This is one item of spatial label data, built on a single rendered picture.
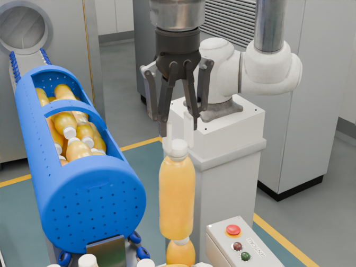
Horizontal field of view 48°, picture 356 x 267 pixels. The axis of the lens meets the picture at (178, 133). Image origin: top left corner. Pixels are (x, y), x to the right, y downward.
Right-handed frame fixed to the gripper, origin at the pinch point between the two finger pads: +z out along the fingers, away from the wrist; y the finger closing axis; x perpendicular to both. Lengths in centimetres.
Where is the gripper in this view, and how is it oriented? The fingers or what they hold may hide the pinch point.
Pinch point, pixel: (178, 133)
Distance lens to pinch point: 76.3
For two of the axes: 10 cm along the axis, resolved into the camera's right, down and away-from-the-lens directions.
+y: -9.1, 2.0, -3.5
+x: 4.0, 4.4, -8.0
